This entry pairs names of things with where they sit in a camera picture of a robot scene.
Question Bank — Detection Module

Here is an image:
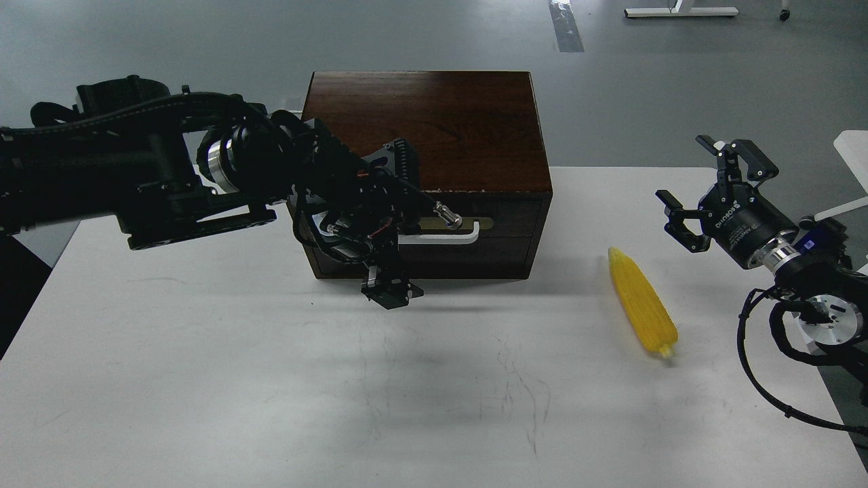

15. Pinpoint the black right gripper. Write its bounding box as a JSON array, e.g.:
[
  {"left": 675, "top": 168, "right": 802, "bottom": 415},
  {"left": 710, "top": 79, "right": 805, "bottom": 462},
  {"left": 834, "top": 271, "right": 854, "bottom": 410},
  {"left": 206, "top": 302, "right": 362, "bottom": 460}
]
[{"left": 655, "top": 135, "right": 797, "bottom": 270}]

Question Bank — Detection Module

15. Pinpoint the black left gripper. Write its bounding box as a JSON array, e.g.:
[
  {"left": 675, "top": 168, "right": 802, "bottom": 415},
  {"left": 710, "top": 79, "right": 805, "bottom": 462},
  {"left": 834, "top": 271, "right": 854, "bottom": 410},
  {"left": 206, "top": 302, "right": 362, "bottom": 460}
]
[{"left": 295, "top": 119, "right": 464, "bottom": 310}]

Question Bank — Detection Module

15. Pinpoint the dark drawer with white handle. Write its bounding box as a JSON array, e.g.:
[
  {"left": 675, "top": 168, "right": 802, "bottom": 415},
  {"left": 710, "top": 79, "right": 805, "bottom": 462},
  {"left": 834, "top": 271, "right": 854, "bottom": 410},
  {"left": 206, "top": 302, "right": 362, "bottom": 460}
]
[{"left": 302, "top": 197, "right": 544, "bottom": 279}]

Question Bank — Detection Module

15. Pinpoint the yellow corn cob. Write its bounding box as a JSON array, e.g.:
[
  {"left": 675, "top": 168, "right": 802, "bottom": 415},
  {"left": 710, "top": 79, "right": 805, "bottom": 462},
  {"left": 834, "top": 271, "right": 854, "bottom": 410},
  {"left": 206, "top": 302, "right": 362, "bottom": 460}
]
[{"left": 607, "top": 247, "right": 679, "bottom": 359}]

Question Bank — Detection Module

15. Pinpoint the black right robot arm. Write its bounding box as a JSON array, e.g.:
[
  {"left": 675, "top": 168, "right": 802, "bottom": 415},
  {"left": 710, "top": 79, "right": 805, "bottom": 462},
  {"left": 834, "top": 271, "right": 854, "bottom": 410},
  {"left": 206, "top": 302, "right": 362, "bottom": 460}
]
[{"left": 656, "top": 135, "right": 866, "bottom": 436}]

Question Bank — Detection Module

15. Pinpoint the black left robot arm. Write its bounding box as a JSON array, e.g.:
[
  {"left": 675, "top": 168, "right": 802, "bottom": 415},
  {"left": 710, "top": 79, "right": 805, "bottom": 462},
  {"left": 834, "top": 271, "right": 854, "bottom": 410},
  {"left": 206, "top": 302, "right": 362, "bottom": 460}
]
[{"left": 2, "top": 75, "right": 464, "bottom": 310}]

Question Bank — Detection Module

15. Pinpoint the white office chair base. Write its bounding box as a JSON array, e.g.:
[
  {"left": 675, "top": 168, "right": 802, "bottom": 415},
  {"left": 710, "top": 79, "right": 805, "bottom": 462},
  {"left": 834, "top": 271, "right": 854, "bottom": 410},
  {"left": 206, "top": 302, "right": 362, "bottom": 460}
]
[{"left": 814, "top": 129, "right": 867, "bottom": 220}]

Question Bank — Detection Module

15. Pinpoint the dark wooden cabinet box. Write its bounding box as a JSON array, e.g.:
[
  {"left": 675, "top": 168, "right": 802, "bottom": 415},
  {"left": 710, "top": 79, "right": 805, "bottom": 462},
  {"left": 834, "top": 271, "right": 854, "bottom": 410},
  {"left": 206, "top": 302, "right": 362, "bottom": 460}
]
[{"left": 303, "top": 71, "right": 554, "bottom": 280}]

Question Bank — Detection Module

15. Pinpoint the white desk leg base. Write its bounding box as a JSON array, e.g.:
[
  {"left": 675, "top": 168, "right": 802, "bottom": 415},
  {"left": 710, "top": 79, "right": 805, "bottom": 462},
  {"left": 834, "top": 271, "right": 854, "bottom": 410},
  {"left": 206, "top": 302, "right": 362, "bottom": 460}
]
[{"left": 624, "top": 1, "right": 740, "bottom": 19}]

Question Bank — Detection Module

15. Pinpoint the grey floor tape strip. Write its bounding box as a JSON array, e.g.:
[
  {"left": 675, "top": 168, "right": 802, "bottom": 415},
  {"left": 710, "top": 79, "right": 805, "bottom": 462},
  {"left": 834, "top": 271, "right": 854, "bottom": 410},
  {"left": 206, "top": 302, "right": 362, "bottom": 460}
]
[{"left": 547, "top": 1, "right": 584, "bottom": 54}]

